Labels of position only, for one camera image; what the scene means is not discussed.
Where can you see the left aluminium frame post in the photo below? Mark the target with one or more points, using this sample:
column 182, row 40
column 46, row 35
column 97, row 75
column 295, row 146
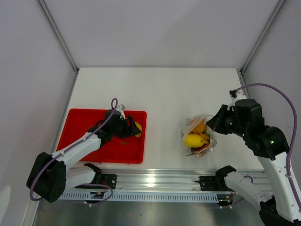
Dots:
column 57, row 34

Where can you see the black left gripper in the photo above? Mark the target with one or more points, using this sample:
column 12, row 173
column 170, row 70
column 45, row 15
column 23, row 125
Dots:
column 133, row 130

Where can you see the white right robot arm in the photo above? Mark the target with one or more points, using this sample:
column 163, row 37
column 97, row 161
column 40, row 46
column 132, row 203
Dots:
column 270, row 146

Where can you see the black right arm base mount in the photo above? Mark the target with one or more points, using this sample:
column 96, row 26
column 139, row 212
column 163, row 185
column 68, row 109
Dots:
column 212, row 183

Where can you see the white slotted cable duct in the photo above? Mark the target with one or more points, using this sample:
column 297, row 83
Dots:
column 140, row 197

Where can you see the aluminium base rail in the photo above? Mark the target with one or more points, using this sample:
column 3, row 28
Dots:
column 158, row 180

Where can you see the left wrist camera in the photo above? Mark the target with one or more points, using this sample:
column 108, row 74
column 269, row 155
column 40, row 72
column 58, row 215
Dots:
column 121, row 108

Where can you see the yellow ginger root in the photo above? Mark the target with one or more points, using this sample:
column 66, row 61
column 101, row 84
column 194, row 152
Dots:
column 200, row 129

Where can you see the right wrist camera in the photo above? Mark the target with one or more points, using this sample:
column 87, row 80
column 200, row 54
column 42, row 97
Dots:
column 235, row 96

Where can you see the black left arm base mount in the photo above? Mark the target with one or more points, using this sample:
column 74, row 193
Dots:
column 109, row 179

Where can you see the right aluminium frame post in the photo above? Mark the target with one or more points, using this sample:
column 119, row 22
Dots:
column 275, row 14

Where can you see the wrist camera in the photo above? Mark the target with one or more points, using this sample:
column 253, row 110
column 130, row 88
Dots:
column 121, row 108
column 235, row 96

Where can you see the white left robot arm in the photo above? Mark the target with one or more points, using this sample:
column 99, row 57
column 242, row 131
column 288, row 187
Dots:
column 52, row 174

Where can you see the aluminium frame post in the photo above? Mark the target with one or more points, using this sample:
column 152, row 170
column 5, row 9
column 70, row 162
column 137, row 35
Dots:
column 57, row 34
column 275, row 14

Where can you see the clear zip top bag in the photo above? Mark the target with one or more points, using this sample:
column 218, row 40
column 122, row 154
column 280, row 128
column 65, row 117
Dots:
column 187, row 125

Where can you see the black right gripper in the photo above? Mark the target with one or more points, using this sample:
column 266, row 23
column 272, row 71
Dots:
column 216, row 123

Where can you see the yellow mango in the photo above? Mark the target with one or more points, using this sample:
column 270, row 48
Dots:
column 193, row 140

